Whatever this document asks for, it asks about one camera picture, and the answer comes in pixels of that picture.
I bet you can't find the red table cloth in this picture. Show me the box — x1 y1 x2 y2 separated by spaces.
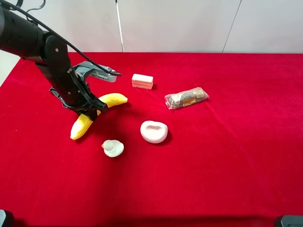
0 52 303 227

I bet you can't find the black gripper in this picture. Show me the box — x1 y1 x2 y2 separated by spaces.
36 62 108 121

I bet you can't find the layered wafer cake block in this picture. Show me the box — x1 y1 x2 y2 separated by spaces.
132 74 153 89

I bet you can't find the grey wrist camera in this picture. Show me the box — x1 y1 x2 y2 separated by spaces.
73 61 117 83

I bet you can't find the white toy duck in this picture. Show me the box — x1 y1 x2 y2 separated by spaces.
101 140 124 157

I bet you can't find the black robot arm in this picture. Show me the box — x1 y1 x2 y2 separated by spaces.
0 3 108 121

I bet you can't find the yellow banana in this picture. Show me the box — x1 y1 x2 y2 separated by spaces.
70 93 128 140

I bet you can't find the black cable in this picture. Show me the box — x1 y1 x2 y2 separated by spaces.
0 0 123 77

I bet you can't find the white bowl shaped object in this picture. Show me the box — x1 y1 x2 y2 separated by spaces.
140 121 168 144

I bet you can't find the wrapped snack bar packet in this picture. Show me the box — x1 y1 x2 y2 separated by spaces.
164 87 209 109

